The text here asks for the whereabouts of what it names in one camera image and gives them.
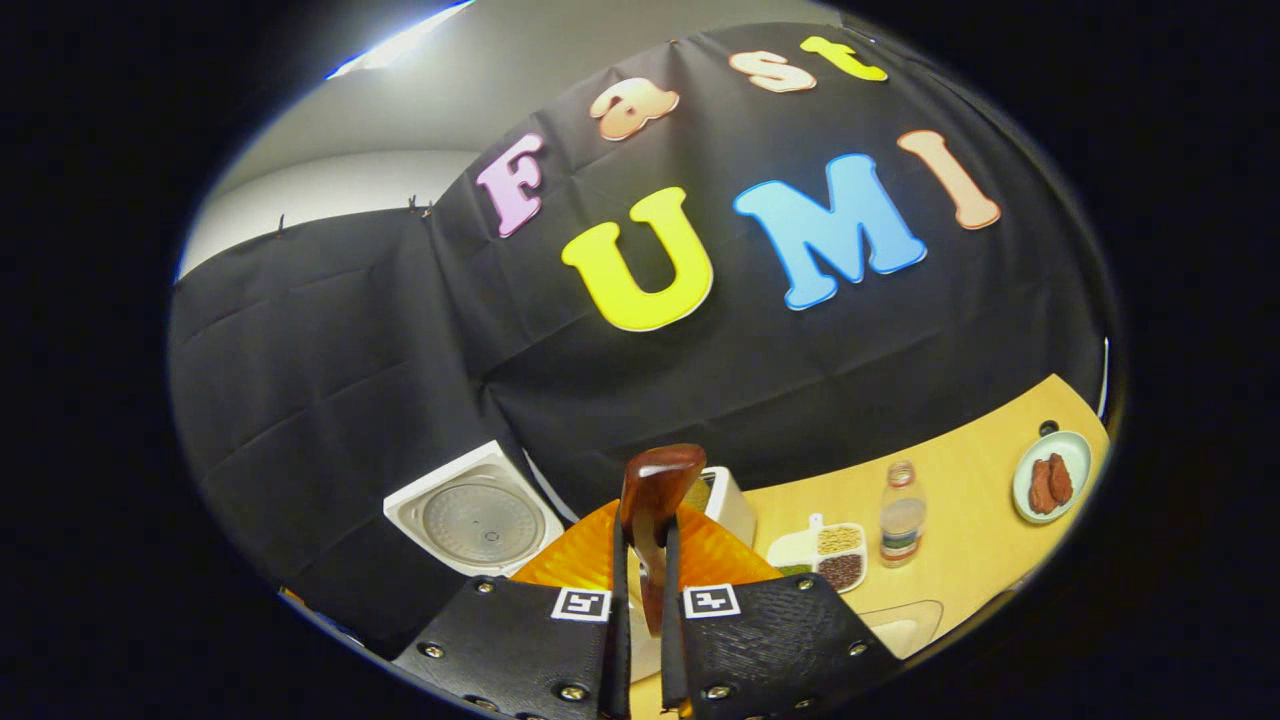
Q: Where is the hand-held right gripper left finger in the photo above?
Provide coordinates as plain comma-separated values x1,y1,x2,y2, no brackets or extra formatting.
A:
392,498,633,720

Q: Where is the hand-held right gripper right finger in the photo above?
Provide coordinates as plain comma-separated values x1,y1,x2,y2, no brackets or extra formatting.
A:
660,498,906,720

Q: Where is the white rice cooker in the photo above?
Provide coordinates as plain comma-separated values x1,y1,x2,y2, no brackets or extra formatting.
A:
383,441,564,579

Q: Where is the brown wooden spoon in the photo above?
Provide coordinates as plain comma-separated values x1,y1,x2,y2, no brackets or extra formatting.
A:
620,443,707,636

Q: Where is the white divided bean dish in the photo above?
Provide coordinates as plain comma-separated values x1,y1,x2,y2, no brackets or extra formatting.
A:
767,514,867,594

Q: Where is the clear glass container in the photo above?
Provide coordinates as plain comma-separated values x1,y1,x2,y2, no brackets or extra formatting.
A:
860,600,944,661

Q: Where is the white toaster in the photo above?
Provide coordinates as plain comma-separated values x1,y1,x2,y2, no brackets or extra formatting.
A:
688,466,758,549

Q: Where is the clear plastic water bottle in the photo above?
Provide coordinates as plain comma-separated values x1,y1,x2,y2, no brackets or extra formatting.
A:
879,460,927,569

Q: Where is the pale green plate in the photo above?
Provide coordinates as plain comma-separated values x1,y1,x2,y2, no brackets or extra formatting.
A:
1012,431,1093,525

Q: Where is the large ceiling light panel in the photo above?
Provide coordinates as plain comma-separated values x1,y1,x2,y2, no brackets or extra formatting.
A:
328,0,476,81

